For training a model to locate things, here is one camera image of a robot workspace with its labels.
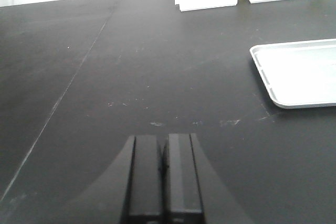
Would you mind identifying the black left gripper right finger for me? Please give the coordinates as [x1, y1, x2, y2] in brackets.
[164, 133, 254, 223]

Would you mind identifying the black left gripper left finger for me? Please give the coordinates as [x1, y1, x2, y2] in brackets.
[39, 135, 162, 223]

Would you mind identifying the silver metal tray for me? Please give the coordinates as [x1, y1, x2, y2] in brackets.
[249, 39, 335, 109]

